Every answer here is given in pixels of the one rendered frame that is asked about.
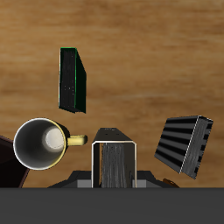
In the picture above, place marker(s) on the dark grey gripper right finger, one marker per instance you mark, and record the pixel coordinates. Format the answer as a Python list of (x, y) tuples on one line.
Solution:
[(145, 177)]

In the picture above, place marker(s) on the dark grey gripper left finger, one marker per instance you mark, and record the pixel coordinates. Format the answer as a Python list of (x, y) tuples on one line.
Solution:
[(78, 177)]

